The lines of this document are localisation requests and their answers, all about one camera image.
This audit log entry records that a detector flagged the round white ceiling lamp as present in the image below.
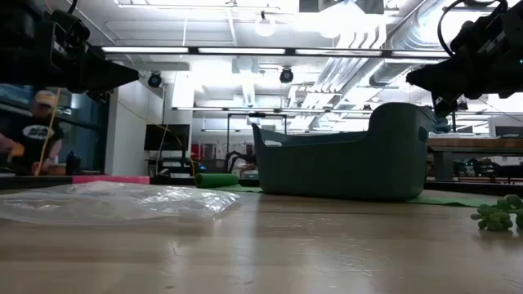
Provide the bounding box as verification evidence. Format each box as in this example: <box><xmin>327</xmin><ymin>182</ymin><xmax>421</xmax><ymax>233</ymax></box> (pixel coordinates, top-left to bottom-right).
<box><xmin>254</xmin><ymin>16</ymin><xmax>277</xmax><ymax>38</ymax></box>

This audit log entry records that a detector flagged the yellow cable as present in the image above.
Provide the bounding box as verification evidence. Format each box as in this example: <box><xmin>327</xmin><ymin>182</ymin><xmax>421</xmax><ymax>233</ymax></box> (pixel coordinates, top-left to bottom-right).
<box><xmin>34</xmin><ymin>87</ymin><xmax>62</xmax><ymax>177</ymax></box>

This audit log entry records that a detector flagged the long ceiling light bar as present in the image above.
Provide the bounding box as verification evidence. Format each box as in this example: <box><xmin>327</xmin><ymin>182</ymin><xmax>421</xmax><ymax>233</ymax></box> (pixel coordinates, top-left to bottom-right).
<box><xmin>101</xmin><ymin>46</ymin><xmax>450</xmax><ymax>58</ymax></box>

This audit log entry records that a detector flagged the black monitor screen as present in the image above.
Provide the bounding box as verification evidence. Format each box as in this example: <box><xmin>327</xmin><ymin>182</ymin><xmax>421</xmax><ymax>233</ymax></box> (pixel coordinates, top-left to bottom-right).
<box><xmin>143</xmin><ymin>124</ymin><xmax>191</xmax><ymax>152</ymax></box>

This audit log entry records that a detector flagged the black metal table frame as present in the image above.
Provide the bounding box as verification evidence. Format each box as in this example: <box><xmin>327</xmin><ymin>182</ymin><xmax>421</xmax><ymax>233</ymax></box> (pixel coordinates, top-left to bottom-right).
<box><xmin>0</xmin><ymin>174</ymin><xmax>523</xmax><ymax>197</ymax></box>

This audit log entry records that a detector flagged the wooden background table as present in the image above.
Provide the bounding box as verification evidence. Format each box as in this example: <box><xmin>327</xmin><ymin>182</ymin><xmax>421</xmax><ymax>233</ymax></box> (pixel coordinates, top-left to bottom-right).
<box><xmin>427</xmin><ymin>137</ymin><xmax>523</xmax><ymax>181</ymax></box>

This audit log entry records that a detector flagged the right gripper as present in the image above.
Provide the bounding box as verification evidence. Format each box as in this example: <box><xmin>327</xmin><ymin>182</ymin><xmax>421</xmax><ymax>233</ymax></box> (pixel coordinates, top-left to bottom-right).
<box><xmin>406</xmin><ymin>0</ymin><xmax>523</xmax><ymax>118</ymax></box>

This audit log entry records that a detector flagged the pink scalloped ring toy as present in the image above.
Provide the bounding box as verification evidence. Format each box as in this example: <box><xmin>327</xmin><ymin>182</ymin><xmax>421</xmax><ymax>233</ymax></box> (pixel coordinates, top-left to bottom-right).
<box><xmin>72</xmin><ymin>175</ymin><xmax>150</xmax><ymax>186</ymax></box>

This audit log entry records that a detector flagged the black metal stand frame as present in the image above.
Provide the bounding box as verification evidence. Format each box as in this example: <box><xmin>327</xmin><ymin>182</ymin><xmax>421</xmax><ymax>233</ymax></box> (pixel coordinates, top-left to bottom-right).
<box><xmin>226</xmin><ymin>113</ymin><xmax>288</xmax><ymax>175</ymax></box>

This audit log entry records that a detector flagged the teal plastic bin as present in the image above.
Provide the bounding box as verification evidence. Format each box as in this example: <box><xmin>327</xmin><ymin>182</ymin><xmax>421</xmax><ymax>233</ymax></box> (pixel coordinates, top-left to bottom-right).
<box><xmin>252</xmin><ymin>102</ymin><xmax>436</xmax><ymax>202</ymax></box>

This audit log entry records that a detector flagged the clear plastic bag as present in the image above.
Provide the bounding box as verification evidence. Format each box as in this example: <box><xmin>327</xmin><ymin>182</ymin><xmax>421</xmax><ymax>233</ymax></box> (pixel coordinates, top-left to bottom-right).
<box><xmin>0</xmin><ymin>181</ymin><xmax>241</xmax><ymax>225</ymax></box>

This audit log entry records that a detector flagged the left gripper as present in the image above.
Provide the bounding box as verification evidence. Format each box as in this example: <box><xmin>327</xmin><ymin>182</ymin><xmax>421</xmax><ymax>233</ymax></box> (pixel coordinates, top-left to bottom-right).
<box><xmin>0</xmin><ymin>0</ymin><xmax>140</xmax><ymax>94</ymax></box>

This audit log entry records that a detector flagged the black bottle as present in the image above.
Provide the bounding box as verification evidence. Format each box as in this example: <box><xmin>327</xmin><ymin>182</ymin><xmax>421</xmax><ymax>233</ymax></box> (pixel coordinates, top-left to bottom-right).
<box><xmin>65</xmin><ymin>150</ymin><xmax>82</xmax><ymax>176</ymax></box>

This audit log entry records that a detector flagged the person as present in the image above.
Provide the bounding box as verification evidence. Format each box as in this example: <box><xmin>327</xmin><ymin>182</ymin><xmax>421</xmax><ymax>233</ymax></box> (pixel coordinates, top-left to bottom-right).
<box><xmin>0</xmin><ymin>89</ymin><xmax>65</xmax><ymax>177</ymax></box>

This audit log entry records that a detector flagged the artificial succulent plant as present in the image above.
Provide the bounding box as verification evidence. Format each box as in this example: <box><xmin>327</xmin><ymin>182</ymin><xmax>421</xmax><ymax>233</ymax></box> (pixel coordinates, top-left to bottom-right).
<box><xmin>470</xmin><ymin>194</ymin><xmax>523</xmax><ymax>232</ymax></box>

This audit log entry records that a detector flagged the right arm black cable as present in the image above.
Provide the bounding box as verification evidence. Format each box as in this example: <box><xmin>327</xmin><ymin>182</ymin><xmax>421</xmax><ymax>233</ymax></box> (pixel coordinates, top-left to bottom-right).
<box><xmin>436</xmin><ymin>0</ymin><xmax>498</xmax><ymax>58</ymax></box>

